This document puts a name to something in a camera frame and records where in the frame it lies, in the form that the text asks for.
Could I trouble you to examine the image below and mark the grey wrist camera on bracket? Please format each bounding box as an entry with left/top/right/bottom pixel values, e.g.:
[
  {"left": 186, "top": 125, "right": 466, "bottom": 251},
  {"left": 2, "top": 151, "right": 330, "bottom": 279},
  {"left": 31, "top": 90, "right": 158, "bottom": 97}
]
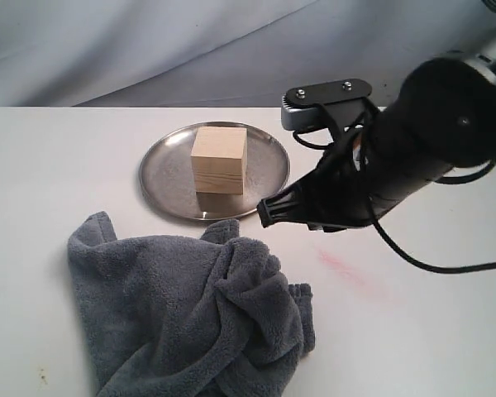
[{"left": 281, "top": 79, "right": 379, "bottom": 141}]

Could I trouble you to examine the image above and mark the white backdrop cloth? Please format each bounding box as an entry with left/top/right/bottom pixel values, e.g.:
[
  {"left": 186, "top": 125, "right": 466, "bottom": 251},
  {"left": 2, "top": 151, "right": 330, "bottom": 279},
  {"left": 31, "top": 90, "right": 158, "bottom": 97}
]
[{"left": 0, "top": 1, "right": 496, "bottom": 107}]

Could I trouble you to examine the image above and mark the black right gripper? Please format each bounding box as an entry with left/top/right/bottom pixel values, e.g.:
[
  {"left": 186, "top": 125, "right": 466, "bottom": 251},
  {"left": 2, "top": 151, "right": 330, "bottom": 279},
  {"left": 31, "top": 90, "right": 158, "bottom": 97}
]
[{"left": 256, "top": 57, "right": 496, "bottom": 230}]

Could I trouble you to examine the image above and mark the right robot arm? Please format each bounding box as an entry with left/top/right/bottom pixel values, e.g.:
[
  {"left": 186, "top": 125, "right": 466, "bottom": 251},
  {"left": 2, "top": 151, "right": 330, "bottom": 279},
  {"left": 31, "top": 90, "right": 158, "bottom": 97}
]
[{"left": 257, "top": 31, "right": 496, "bottom": 232}]

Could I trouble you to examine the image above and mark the grey-blue fleece towel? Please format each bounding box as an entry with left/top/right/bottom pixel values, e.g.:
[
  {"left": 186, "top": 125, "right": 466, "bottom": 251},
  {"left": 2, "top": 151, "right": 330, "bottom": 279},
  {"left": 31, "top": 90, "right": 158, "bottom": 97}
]
[{"left": 67, "top": 212, "right": 315, "bottom": 396}]

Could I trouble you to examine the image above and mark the light wooden cube block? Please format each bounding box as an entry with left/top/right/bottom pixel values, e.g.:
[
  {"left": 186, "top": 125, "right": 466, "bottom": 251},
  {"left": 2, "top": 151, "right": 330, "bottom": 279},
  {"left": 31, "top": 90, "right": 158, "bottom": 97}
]
[{"left": 190, "top": 126, "right": 247, "bottom": 195}]

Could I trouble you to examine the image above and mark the round stainless steel plate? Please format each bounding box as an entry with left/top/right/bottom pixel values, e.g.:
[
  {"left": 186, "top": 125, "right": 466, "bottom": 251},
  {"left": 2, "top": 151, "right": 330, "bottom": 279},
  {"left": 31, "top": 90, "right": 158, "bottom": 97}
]
[{"left": 138, "top": 122, "right": 290, "bottom": 221}]

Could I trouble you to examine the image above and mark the black camera cable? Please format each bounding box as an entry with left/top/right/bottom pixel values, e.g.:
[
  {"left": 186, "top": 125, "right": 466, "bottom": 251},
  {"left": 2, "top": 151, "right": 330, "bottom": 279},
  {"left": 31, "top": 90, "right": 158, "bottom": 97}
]
[{"left": 293, "top": 103, "right": 496, "bottom": 275}]

